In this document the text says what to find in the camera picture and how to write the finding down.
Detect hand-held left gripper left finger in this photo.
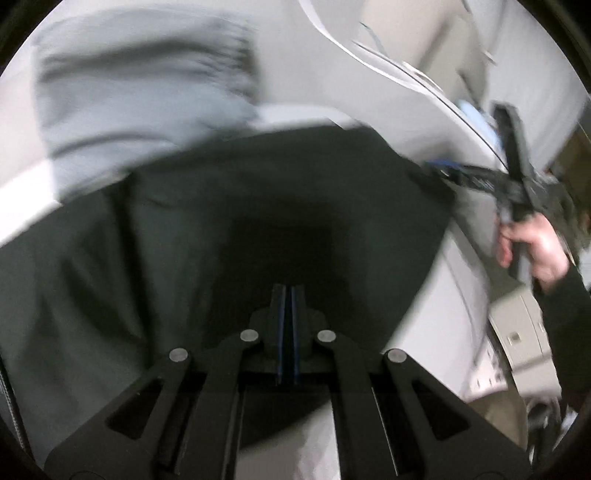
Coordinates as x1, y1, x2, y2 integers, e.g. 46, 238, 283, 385
44, 284, 292, 480

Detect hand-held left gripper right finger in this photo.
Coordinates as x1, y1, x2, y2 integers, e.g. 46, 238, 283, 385
292, 284, 532, 480

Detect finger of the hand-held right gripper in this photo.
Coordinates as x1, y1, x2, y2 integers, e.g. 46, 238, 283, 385
490, 102, 532, 183
418, 159, 511, 195

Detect dark green pants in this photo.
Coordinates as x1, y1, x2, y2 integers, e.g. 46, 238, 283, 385
0, 124, 459, 462

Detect person's right forearm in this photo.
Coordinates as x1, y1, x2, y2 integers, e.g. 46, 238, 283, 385
531, 263, 591, 409

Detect person's right hand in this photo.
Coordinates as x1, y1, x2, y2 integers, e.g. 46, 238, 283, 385
496, 213, 572, 291

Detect light blue cloth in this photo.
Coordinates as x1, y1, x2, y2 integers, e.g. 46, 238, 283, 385
459, 102, 502, 141

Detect beige drawer unit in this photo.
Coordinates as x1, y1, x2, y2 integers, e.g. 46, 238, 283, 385
468, 290, 563, 400

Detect grey folded garment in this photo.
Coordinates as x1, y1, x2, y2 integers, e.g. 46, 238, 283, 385
31, 9, 265, 204

